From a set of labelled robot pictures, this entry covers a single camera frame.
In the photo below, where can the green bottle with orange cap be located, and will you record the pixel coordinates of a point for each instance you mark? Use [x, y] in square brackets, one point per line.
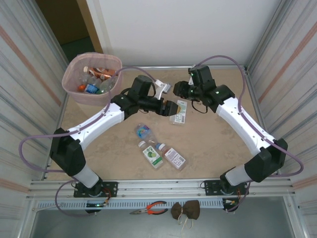
[99, 92]

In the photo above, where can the aluminium table edge rail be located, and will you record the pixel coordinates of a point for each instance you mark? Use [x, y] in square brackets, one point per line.
[161, 67]

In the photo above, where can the green label white cap bottle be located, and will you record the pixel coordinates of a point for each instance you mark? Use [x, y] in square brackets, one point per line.
[182, 111]

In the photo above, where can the small orange label bottle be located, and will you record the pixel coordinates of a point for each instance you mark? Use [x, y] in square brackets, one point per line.
[81, 87]

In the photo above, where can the plain clear white cap bottle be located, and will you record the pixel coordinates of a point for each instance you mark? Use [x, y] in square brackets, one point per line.
[107, 84]

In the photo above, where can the lime picture label bottle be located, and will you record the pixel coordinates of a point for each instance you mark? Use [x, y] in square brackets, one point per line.
[151, 155]

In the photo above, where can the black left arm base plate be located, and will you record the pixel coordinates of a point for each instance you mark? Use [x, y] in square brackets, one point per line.
[111, 188]

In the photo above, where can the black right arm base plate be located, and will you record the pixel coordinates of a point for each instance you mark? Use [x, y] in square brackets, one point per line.
[210, 187]

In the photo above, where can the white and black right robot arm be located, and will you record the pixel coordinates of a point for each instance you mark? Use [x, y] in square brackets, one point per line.
[242, 124]

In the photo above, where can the pink mesh waste bin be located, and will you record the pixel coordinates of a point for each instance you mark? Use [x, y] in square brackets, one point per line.
[84, 99]

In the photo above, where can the pink juice purple label bottle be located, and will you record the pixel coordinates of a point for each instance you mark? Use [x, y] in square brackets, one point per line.
[173, 156]

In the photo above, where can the aluminium mounting rail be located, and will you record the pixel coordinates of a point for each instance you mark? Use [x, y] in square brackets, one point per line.
[158, 188]

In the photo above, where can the blue label blue cap bottle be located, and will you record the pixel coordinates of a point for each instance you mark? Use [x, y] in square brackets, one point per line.
[91, 88]

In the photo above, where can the brown wooden door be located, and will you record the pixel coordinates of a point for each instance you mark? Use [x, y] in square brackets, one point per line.
[62, 17]

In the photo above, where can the clear bottle colourful blue label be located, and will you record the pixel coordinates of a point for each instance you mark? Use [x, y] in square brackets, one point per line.
[142, 131]

